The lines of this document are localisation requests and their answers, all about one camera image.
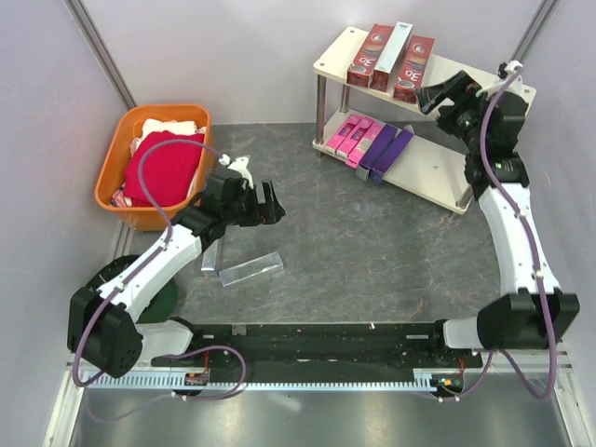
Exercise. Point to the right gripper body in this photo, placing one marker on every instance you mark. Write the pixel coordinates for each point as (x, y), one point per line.
(463, 117)

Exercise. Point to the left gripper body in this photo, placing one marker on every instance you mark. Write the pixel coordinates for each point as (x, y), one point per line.
(250, 209)

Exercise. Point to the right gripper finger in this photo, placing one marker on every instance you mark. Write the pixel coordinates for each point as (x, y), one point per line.
(448, 89)
(427, 107)

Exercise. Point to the red 3D toothpaste box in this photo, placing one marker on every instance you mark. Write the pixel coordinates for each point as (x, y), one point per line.
(413, 68)
(360, 71)
(390, 55)

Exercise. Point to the holographic purple toothpaste box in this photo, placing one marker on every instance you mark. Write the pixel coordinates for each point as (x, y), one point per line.
(378, 146)

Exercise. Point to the silver toothpaste box long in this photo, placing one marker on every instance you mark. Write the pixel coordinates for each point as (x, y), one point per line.
(270, 262)

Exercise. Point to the silver toothpaste box small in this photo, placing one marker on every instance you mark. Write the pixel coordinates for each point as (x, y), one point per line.
(211, 257)

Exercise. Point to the pink toothpaste box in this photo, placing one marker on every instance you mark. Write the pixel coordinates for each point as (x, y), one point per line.
(363, 145)
(353, 137)
(341, 134)

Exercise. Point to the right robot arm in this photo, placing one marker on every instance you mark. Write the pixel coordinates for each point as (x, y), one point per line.
(532, 311)

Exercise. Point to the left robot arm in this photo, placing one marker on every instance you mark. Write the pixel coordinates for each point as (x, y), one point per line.
(104, 327)

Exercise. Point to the red folded cloth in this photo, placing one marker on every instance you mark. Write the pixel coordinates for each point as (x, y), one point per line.
(167, 172)

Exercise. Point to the small pink packet in basket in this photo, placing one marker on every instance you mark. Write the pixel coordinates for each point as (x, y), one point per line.
(119, 200)

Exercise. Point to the white cloth in basket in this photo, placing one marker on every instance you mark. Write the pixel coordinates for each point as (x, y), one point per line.
(177, 128)

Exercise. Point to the orange plastic basket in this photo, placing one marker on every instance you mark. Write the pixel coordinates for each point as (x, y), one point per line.
(112, 175)

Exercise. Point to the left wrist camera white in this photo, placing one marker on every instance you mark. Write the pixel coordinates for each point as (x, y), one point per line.
(239, 164)

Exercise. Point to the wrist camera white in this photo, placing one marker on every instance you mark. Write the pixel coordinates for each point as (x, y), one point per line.
(239, 164)
(509, 79)

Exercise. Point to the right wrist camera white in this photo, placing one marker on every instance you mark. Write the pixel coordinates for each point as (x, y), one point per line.
(509, 79)

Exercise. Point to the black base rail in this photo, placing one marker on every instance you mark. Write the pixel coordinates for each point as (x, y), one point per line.
(321, 351)

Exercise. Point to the white cable duct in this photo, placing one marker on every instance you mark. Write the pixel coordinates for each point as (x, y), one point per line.
(182, 380)

